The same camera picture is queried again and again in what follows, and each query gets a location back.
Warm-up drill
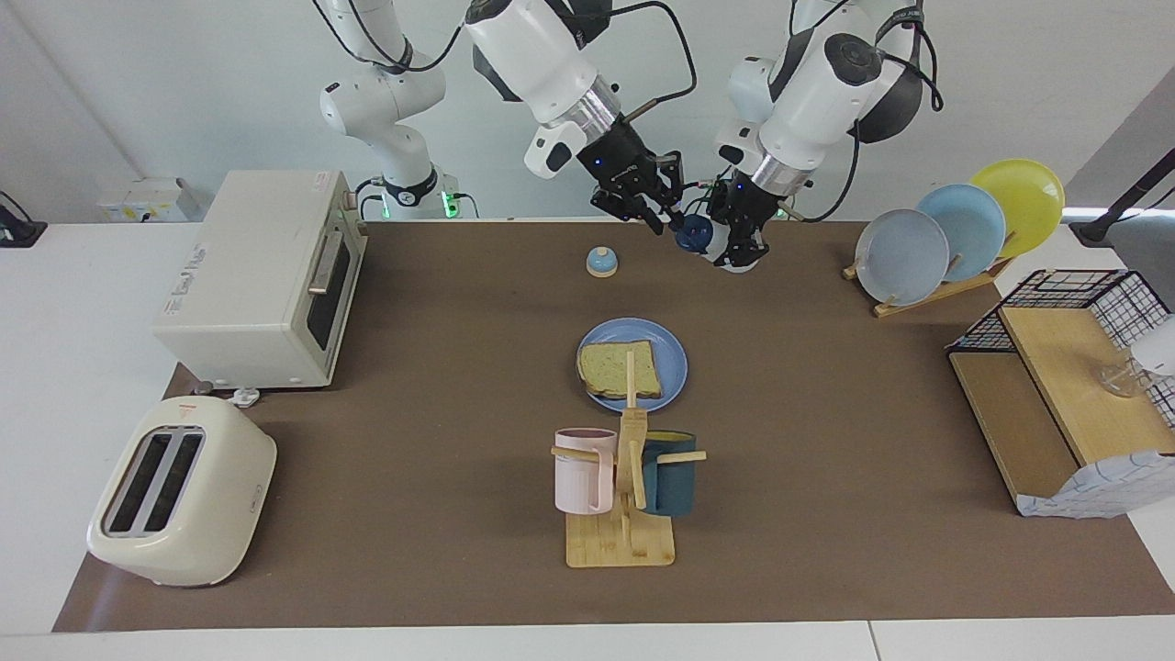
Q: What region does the blue round plate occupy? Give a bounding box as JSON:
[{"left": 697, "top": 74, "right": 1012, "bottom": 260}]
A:
[{"left": 576, "top": 318, "right": 688, "bottom": 414}]

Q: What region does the yellow plate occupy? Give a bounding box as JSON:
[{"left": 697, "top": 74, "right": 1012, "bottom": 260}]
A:
[{"left": 969, "top": 158, "right": 1066, "bottom": 260}]

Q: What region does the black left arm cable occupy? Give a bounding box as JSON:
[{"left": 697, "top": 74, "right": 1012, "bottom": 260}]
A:
[{"left": 778, "top": 0, "right": 945, "bottom": 224}]

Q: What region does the wooden mug tree stand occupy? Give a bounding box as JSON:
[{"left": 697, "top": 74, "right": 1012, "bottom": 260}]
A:
[{"left": 551, "top": 351, "right": 708, "bottom": 568}]

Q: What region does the white wall power box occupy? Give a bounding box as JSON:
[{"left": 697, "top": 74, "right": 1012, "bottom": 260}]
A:
[{"left": 96, "top": 177, "right": 192, "bottom": 223}]

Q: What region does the wooden two-level shelf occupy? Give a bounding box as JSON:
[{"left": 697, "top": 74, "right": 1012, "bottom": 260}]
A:
[{"left": 948, "top": 306, "right": 1175, "bottom": 517}]

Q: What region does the pale grey plate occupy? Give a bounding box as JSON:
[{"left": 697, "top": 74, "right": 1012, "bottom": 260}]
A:
[{"left": 855, "top": 208, "right": 950, "bottom": 307}]

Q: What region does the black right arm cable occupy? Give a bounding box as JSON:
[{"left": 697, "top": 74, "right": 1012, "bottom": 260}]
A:
[{"left": 312, "top": 0, "right": 699, "bottom": 120}]

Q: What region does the white toaster power cord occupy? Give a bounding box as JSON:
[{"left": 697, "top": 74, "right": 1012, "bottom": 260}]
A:
[{"left": 197, "top": 381, "right": 263, "bottom": 408}]

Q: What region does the white squeeze bottle blue cap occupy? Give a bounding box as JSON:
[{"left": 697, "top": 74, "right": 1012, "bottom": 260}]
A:
[{"left": 675, "top": 213, "right": 759, "bottom": 274}]

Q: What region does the pink ribbed mug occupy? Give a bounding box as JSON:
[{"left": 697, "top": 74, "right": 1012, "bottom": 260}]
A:
[{"left": 554, "top": 428, "right": 618, "bottom": 515}]

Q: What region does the toasted bread slice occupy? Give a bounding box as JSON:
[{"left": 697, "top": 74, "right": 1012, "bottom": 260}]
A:
[{"left": 576, "top": 340, "right": 664, "bottom": 400}]

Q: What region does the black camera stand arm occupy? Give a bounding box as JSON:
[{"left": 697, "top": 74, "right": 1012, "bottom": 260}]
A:
[{"left": 1069, "top": 147, "right": 1175, "bottom": 247}]

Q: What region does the black wire basket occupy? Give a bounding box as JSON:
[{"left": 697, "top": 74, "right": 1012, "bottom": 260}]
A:
[{"left": 946, "top": 269, "right": 1175, "bottom": 432}]

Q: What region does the wooden plate rack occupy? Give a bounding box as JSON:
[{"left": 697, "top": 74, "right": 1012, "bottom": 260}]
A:
[{"left": 843, "top": 230, "right": 1018, "bottom": 319}]

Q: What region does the white toaster oven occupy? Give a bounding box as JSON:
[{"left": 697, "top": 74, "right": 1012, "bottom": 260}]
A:
[{"left": 152, "top": 169, "right": 368, "bottom": 390}]

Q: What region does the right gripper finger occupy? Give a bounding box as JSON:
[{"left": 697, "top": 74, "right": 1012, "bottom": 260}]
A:
[
  {"left": 654, "top": 150, "right": 686, "bottom": 230},
  {"left": 590, "top": 184, "right": 664, "bottom": 237}
]

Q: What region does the white rounded blurry object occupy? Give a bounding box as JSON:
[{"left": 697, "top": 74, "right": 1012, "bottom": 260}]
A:
[{"left": 1131, "top": 315, "right": 1175, "bottom": 377}]

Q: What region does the brown table mat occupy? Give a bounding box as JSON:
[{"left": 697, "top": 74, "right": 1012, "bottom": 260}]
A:
[{"left": 52, "top": 220, "right": 1175, "bottom": 633}]

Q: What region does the light blue plate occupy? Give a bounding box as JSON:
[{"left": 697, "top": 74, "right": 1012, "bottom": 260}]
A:
[{"left": 916, "top": 184, "right": 1007, "bottom": 283}]

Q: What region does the white patterned cloth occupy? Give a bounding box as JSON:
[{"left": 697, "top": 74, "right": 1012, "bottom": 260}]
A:
[{"left": 1016, "top": 450, "right": 1175, "bottom": 521}]

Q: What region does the clear glass cup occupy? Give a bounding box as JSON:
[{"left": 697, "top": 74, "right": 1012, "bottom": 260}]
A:
[{"left": 1092, "top": 358, "right": 1153, "bottom": 398}]

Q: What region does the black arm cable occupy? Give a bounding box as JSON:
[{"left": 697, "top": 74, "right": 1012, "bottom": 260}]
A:
[
  {"left": 312, "top": 0, "right": 699, "bottom": 120},
  {"left": 778, "top": 0, "right": 945, "bottom": 224}
]

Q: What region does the cream two-slot toaster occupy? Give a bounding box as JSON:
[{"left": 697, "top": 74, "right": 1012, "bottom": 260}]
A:
[{"left": 86, "top": 396, "right": 278, "bottom": 588}]

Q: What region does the black clamp base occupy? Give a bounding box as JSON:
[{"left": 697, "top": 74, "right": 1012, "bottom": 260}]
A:
[{"left": 0, "top": 191, "right": 49, "bottom": 249}]

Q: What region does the dark teal mug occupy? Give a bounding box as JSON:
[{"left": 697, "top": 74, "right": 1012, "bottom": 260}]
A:
[{"left": 640, "top": 431, "right": 699, "bottom": 516}]

